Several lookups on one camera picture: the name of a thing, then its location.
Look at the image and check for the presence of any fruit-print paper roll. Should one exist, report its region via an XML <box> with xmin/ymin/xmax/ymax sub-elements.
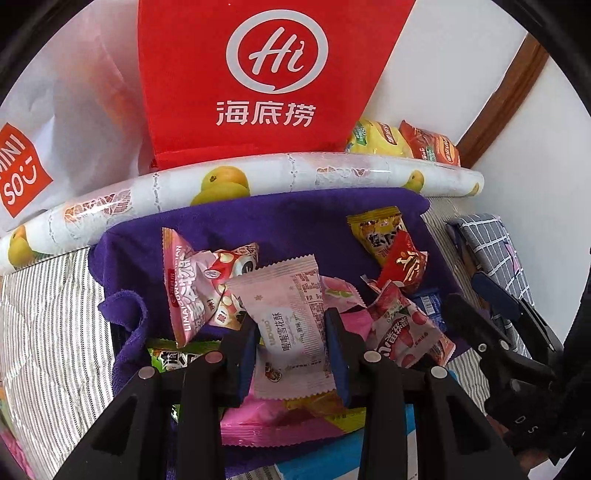
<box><xmin>0</xmin><ymin>152</ymin><xmax>485</xmax><ymax>273</ymax></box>

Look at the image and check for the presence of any grey checked cloth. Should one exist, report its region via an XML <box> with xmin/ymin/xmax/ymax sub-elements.
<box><xmin>445</xmin><ymin>212</ymin><xmax>539</xmax><ymax>361</ymax></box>

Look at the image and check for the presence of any striped mattress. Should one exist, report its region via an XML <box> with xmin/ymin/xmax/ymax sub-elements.
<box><xmin>0</xmin><ymin>198</ymin><xmax>532</xmax><ymax>480</ymax></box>

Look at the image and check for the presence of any green snack packet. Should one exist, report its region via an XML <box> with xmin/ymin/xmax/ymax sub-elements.
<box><xmin>147</xmin><ymin>338</ymin><xmax>223</xmax><ymax>423</ymax></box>

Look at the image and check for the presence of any blue small snack packet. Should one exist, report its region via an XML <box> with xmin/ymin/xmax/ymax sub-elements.
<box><xmin>411</xmin><ymin>287</ymin><xmax>446</xmax><ymax>330</ymax></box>

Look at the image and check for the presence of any light pink snack packet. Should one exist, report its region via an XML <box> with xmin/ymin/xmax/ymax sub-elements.
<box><xmin>226</xmin><ymin>255</ymin><xmax>337</xmax><ymax>401</ymax></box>

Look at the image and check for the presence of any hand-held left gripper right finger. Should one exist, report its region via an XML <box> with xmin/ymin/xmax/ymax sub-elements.
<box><xmin>325</xmin><ymin>308</ymin><xmax>527</xmax><ymax>480</ymax></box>

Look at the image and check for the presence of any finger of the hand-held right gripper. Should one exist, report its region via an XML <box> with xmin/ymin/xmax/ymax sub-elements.
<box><xmin>444</xmin><ymin>294</ymin><xmax>555</xmax><ymax>384</ymax></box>
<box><xmin>471</xmin><ymin>272</ymin><xmax>564</xmax><ymax>352</ymax></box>

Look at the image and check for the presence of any large pink snack bag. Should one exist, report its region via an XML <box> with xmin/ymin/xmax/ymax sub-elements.
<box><xmin>221</xmin><ymin>392</ymin><xmax>365</xmax><ymax>448</ymax></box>

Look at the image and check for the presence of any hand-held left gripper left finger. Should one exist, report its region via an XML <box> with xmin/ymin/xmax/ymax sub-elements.
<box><xmin>58</xmin><ymin>316</ymin><xmax>260</xmax><ymax>480</ymax></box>

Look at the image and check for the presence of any purple cloth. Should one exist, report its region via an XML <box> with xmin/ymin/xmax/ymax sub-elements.
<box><xmin>88</xmin><ymin>187</ymin><xmax>465</xmax><ymax>464</ymax></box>

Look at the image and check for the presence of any yellow chip bag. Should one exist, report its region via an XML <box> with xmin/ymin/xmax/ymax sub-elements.
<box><xmin>346</xmin><ymin>117</ymin><xmax>414</xmax><ymax>160</ymax></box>

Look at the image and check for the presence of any red snack packet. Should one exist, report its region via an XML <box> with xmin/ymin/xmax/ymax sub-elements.
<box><xmin>376</xmin><ymin>230</ymin><xmax>430</xmax><ymax>291</ymax></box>

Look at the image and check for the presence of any red paper bag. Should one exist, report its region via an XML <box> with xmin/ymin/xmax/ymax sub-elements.
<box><xmin>137</xmin><ymin>0</ymin><xmax>419</xmax><ymax>169</ymax></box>

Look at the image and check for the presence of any blue box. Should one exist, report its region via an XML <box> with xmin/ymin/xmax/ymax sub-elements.
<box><xmin>272</xmin><ymin>406</ymin><xmax>419</xmax><ymax>480</ymax></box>

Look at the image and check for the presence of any white plastic bag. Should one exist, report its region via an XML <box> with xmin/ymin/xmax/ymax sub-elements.
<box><xmin>0</xmin><ymin>9</ymin><xmax>153</xmax><ymax>232</ymax></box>

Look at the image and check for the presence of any strawberry snack packet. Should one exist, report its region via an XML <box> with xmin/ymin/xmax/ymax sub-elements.
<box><xmin>365</xmin><ymin>281</ymin><xmax>458</xmax><ymax>370</ymax></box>

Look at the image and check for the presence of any yellow triangular snack packet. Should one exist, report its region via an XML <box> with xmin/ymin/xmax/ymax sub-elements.
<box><xmin>346</xmin><ymin>206</ymin><xmax>409</xmax><ymax>267</ymax></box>

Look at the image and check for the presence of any brown door frame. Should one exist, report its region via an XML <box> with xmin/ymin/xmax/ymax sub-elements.
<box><xmin>455</xmin><ymin>34</ymin><xmax>550</xmax><ymax>169</ymax></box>

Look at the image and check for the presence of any orange chip bag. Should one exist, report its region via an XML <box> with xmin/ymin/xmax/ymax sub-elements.
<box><xmin>399</xmin><ymin>120</ymin><xmax>462</xmax><ymax>168</ymax></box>

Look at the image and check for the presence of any yellow sweet potato snack bag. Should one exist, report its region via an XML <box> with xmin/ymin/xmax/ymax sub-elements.
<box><xmin>284</xmin><ymin>388</ymin><xmax>365</xmax><ymax>435</ymax></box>

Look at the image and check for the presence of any pink panda snack packet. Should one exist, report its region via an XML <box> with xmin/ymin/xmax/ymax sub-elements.
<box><xmin>161</xmin><ymin>227</ymin><xmax>260</xmax><ymax>348</ymax></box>

